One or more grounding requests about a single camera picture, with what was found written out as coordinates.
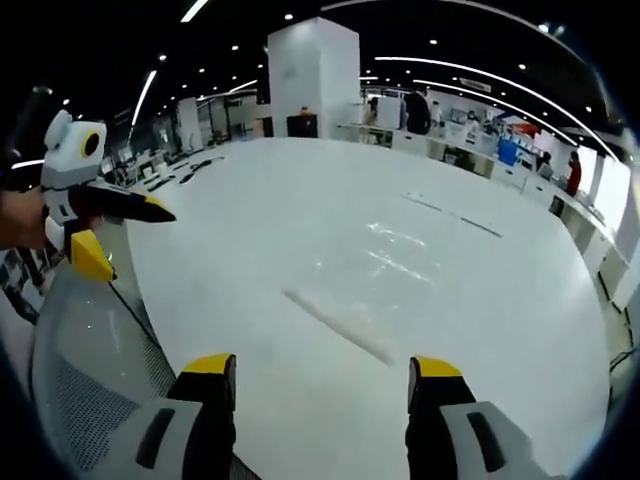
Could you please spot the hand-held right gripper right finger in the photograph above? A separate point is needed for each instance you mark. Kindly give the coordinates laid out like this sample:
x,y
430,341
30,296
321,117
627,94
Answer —
x,y
450,430

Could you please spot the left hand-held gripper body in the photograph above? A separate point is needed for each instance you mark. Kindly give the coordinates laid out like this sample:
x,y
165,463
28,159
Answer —
x,y
70,165

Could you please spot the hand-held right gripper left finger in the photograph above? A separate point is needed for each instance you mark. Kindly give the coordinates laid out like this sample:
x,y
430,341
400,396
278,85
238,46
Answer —
x,y
195,430

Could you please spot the clear food packaging bag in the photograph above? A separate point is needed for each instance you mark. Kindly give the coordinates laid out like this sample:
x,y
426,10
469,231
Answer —
x,y
370,295

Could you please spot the person's left hand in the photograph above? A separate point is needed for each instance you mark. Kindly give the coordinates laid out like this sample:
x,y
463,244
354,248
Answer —
x,y
25,222

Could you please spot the black table item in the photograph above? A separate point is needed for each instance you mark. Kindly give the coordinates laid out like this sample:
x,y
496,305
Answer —
x,y
212,158
200,166
186,178

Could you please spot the grey mesh chair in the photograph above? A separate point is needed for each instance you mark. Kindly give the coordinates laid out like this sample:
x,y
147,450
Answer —
x,y
85,340

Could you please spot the long ceiling light strip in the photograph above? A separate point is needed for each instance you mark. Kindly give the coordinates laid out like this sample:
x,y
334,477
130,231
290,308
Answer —
x,y
143,106
195,10

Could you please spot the narrow white pillar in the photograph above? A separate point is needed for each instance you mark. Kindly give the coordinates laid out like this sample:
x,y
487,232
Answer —
x,y
190,125

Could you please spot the black cabinet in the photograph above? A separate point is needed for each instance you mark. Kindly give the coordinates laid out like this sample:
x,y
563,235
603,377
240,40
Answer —
x,y
302,126

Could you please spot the wide white pillar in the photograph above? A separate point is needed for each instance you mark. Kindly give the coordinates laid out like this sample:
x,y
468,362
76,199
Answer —
x,y
312,75

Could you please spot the long white counter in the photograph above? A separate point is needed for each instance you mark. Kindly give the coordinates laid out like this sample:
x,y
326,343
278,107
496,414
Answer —
x,y
607,260

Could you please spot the white table socket panel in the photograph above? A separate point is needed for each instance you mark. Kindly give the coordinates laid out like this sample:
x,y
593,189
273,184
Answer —
x,y
422,199

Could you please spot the white appliance box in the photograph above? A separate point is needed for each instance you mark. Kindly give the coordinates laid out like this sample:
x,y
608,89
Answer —
x,y
390,112

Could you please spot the blue storage bin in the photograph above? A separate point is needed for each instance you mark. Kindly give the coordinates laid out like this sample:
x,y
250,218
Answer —
x,y
506,150

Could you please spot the ceiling air vent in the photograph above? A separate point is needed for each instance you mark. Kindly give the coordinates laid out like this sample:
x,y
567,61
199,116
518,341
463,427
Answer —
x,y
475,84

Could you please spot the red blue wall banner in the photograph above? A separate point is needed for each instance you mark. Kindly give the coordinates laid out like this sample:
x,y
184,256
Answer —
x,y
522,129

